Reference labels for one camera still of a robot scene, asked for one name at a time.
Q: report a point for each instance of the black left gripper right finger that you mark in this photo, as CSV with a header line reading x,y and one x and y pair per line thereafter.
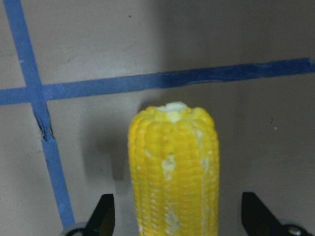
x,y
258,220

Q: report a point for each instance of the yellow corn cob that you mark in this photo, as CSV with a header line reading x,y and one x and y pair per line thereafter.
x,y
173,154

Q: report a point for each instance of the brown paper table mat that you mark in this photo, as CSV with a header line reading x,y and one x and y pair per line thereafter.
x,y
73,73

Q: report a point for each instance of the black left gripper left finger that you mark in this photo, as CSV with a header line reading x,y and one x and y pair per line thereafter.
x,y
101,222

